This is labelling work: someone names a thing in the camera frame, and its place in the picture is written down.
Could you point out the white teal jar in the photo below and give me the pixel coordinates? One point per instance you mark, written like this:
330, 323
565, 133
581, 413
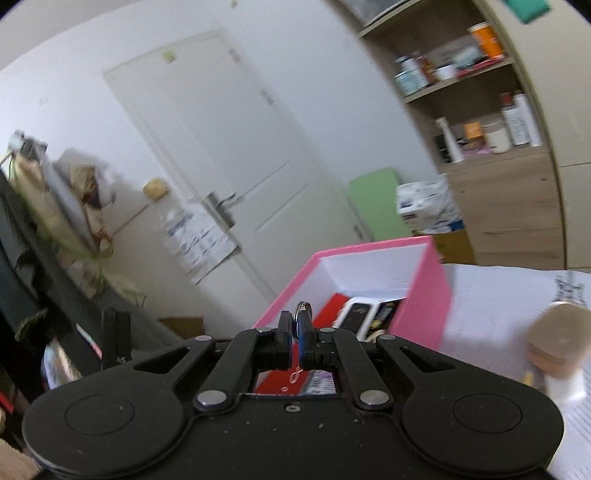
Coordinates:
412, 78

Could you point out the white door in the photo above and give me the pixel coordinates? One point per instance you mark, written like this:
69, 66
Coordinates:
231, 138

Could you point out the white tissue package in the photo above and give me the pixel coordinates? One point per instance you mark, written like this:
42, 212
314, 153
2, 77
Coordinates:
429, 207

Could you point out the white charger block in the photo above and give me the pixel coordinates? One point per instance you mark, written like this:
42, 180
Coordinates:
565, 387

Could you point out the white printed plastic bag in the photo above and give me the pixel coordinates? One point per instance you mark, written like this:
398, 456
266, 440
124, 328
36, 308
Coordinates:
198, 240

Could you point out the brown bottle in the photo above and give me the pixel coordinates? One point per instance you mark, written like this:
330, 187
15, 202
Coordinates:
427, 69

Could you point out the orange box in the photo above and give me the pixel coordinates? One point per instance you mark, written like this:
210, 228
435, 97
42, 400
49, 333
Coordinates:
473, 131

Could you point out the pink flat packet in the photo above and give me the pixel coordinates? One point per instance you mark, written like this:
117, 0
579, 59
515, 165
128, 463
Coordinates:
475, 150

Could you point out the slim white bottle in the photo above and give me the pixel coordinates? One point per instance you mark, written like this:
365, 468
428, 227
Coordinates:
452, 143

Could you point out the wooden shelf cabinet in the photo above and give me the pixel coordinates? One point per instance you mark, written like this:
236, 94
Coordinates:
508, 207

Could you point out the black battery pack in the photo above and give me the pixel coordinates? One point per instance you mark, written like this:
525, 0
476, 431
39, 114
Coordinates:
388, 316

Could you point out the white patterned tablecloth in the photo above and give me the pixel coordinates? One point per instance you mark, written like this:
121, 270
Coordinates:
489, 314

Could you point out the orange cup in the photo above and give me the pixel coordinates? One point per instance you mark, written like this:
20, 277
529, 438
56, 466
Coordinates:
485, 40

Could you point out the red patterned flat box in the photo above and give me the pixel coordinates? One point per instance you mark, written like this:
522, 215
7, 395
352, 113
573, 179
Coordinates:
330, 309

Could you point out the brown cardboard box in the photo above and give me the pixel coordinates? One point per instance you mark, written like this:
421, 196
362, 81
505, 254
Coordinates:
455, 247

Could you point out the light green board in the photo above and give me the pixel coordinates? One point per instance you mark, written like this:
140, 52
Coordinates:
374, 203

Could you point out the beige hanging bag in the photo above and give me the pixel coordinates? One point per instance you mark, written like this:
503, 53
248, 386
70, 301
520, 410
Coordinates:
87, 194

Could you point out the rose gold compact case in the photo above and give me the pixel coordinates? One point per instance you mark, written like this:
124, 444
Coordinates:
558, 337

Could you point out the pink cardboard box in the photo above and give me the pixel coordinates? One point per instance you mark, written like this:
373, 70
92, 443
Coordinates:
418, 300

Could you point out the black metal rack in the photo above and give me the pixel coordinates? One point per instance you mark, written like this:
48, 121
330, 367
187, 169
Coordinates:
46, 277

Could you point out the flat boxes stack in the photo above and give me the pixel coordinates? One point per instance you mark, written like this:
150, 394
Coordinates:
466, 57

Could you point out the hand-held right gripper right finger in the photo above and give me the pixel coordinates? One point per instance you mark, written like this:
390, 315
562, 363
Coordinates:
323, 351

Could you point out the small white cup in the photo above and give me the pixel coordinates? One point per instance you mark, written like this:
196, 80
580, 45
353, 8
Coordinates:
445, 73

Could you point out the black bottle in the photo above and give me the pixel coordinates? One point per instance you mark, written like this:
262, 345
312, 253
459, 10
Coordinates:
442, 150

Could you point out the yellow wall hook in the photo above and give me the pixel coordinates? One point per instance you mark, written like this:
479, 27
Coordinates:
155, 189

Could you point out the light wooden wardrobe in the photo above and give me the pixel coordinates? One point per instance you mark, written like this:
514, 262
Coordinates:
572, 115

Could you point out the teal hanging organizer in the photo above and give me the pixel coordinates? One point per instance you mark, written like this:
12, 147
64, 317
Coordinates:
528, 9

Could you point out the white spray can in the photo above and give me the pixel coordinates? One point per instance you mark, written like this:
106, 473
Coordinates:
513, 122

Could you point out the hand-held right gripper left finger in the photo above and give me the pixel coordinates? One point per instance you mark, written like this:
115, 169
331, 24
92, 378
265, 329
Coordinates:
284, 344

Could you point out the white tube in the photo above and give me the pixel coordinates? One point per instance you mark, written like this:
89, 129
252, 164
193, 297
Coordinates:
531, 120

